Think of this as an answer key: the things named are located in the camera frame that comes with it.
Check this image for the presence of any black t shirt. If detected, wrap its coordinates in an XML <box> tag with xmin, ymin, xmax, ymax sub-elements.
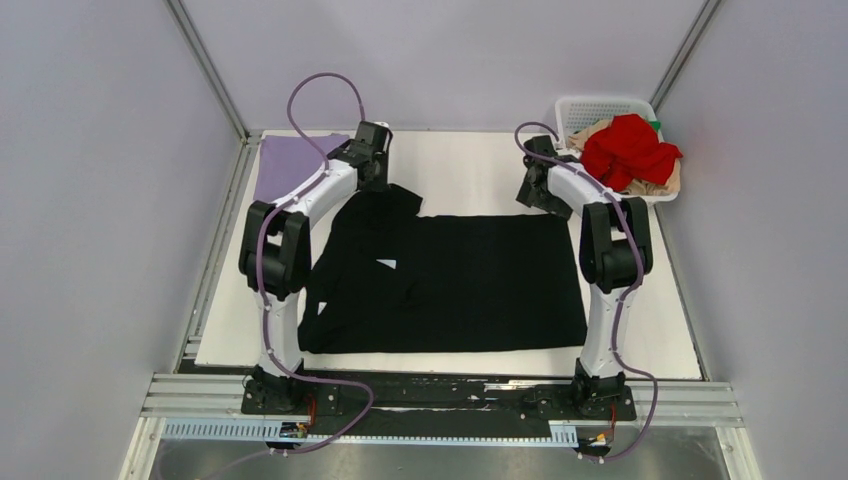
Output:
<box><xmin>298</xmin><ymin>186</ymin><xmax>587</xmax><ymax>354</ymax></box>

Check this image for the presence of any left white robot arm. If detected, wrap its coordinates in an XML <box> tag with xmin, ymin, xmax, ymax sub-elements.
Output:
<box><xmin>238</xmin><ymin>121</ymin><xmax>393</xmax><ymax>413</ymax></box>

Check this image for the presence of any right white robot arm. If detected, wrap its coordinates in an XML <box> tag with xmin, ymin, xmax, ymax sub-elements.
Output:
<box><xmin>516</xmin><ymin>135</ymin><xmax>653</xmax><ymax>418</ymax></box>

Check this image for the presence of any white plastic basket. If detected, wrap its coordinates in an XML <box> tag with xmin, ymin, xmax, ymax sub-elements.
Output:
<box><xmin>555</xmin><ymin>96</ymin><xmax>683</xmax><ymax>203</ymax></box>

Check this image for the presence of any folded purple t shirt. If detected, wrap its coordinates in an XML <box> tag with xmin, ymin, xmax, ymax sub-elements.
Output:
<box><xmin>253</xmin><ymin>134</ymin><xmax>356</xmax><ymax>206</ymax></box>

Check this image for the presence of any red t shirt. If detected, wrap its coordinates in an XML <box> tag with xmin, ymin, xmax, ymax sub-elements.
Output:
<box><xmin>580</xmin><ymin>113</ymin><xmax>684</xmax><ymax>193</ymax></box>

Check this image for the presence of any beige t shirt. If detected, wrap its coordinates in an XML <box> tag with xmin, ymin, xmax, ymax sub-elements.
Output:
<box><xmin>568</xmin><ymin>119</ymin><xmax>682</xmax><ymax>198</ymax></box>

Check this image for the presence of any left aluminium corner post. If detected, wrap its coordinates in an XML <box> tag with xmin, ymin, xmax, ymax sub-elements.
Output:
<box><xmin>164</xmin><ymin>0</ymin><xmax>250</xmax><ymax>144</ymax></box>

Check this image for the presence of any aluminium corner post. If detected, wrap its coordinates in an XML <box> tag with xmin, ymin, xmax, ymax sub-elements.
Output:
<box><xmin>164</xmin><ymin>0</ymin><xmax>250</xmax><ymax>144</ymax></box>
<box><xmin>649</xmin><ymin>0</ymin><xmax>724</xmax><ymax>112</ymax></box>

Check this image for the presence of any right aluminium corner post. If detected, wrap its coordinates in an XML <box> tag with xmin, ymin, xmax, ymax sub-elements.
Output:
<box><xmin>649</xmin><ymin>0</ymin><xmax>724</xmax><ymax>112</ymax></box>

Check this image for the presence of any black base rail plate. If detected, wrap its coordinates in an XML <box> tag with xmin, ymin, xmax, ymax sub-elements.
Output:
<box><xmin>241</xmin><ymin>369</ymin><xmax>636</xmax><ymax>439</ymax></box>

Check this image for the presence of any slotted cable duct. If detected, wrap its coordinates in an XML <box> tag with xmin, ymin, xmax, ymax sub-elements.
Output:
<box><xmin>162</xmin><ymin>417</ymin><xmax>579</xmax><ymax>448</ymax></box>

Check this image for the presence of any aluminium frame rail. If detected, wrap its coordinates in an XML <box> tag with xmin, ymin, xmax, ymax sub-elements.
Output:
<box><xmin>140</xmin><ymin>374</ymin><xmax>244</xmax><ymax>418</ymax></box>

